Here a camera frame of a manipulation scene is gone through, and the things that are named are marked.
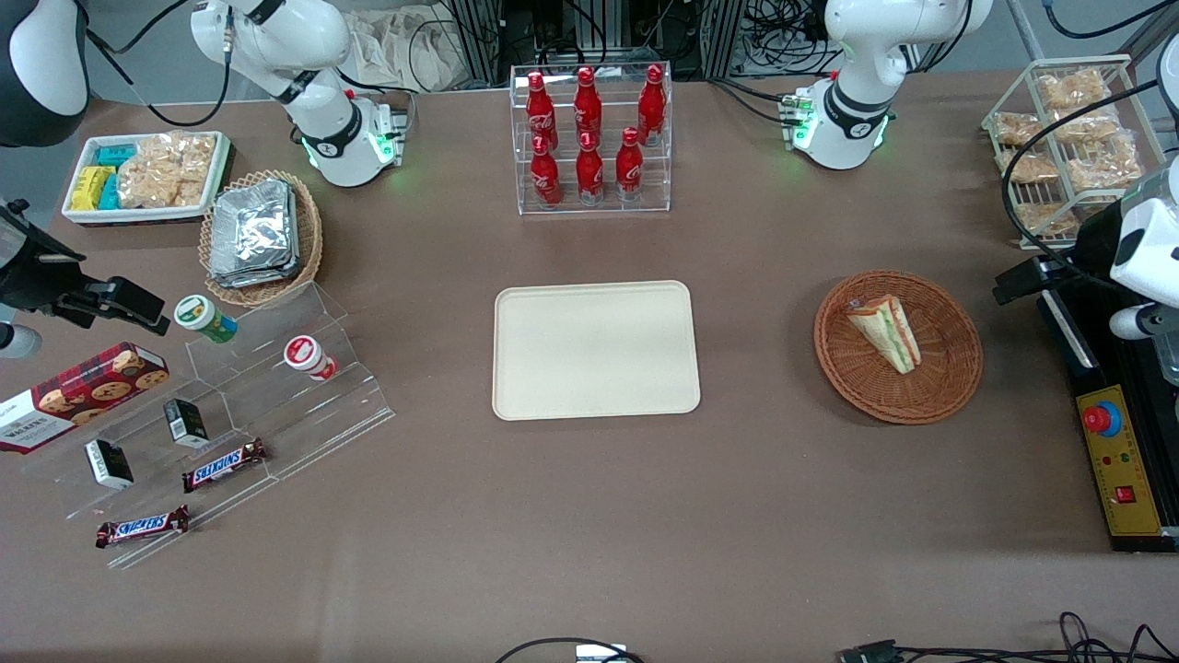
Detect plastic-wrapped triangle sandwich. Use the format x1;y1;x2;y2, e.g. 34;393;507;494
846;294;923;375

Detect oval wicker basket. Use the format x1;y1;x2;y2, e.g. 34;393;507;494
199;169;324;308

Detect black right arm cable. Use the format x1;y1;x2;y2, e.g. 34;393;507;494
83;0;233;129

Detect red cola bottle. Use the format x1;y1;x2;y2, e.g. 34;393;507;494
637;64;667;146
576;132;605;206
614;127;645;203
573;66;603;148
526;72;559;154
530;135;563;209

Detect large clear snack bag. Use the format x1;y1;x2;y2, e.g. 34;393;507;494
116;132;218;209

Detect green-lidded snack cup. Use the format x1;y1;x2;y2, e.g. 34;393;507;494
174;295;239;345

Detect clear acrylic bottle rack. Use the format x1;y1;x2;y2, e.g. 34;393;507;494
509;63;673;216

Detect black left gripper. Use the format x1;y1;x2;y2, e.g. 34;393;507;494
993;201;1125;307

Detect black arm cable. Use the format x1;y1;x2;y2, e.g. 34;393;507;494
1002;78;1179;270
83;0;233;129

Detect tangled black cables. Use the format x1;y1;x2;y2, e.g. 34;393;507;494
898;611;1179;663

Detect beige plastic tray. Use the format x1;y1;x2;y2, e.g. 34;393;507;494
492;280;702;422

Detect red tartan cookie box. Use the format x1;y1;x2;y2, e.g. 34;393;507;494
0;342;171;456

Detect silver foil pack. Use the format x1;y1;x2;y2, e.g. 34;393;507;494
208;249;304;289
210;180;298;268

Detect looped black cable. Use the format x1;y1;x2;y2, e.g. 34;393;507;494
495;637;647;663

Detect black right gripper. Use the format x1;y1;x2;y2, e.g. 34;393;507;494
0;201;172;335

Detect white wire shelf rack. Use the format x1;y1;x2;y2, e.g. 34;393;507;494
981;53;1169;251

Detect aluminium equipment frame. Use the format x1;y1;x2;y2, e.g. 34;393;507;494
442;0;749;82

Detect crumpled beige cloth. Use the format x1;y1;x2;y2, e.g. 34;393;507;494
345;7;467;94

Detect brown Snickers bar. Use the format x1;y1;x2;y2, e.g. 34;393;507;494
181;438;270;494
95;505;192;551

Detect clear bag of snacks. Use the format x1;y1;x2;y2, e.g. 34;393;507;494
1004;152;1061;184
1016;203;1080;237
1067;138;1146;192
995;112;1043;146
1038;69;1112;112
1050;106;1121;145

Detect red-lidded snack cup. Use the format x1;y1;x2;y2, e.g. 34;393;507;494
283;335;339;382

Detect yellow snack packet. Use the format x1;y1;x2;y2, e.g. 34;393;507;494
71;166;117;212

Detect clear acrylic step stand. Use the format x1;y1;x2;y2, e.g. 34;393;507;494
184;281;397;482
23;378;277;570

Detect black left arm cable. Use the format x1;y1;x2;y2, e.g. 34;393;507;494
1002;78;1179;270

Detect small black box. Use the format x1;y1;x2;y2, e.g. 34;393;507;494
85;438;136;491
163;398;211;450

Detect white rectangular bin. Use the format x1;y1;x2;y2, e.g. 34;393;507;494
62;131;232;227

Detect black yellow control box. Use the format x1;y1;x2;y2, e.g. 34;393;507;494
1036;258;1179;553

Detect round brown wicker basket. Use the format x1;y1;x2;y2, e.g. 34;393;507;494
813;269;984;425

